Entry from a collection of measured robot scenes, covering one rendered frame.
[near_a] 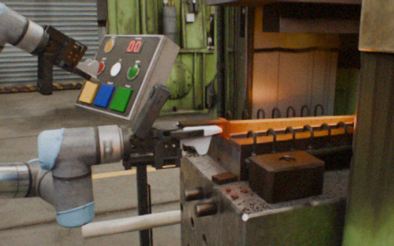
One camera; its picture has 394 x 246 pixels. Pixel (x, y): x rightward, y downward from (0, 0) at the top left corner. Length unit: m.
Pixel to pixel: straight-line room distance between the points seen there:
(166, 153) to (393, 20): 0.46
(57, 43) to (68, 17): 7.59
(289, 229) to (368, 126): 0.22
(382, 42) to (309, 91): 0.56
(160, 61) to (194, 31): 4.57
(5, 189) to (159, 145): 0.32
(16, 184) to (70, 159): 0.15
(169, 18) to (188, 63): 0.70
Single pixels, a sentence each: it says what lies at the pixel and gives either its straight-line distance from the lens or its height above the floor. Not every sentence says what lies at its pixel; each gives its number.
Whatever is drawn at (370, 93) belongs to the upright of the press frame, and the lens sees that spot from 0.68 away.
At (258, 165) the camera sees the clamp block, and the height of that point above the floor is 0.97.
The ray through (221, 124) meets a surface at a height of 1.02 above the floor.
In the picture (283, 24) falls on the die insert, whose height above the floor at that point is 1.23.
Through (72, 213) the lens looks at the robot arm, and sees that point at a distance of 0.79.
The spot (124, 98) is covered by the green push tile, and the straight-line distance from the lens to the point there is 1.20.
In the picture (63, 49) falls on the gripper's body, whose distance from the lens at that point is 1.08.
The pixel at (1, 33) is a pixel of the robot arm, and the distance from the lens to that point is 1.02.
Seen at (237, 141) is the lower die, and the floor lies 0.99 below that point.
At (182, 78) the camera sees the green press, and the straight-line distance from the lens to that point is 5.65.
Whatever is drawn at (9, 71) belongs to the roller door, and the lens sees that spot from 8.69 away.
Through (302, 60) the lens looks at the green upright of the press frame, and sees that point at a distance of 1.14.
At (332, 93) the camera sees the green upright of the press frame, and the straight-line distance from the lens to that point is 1.21.
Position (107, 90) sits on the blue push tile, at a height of 1.03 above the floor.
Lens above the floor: 1.21
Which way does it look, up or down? 14 degrees down
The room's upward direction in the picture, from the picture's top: straight up
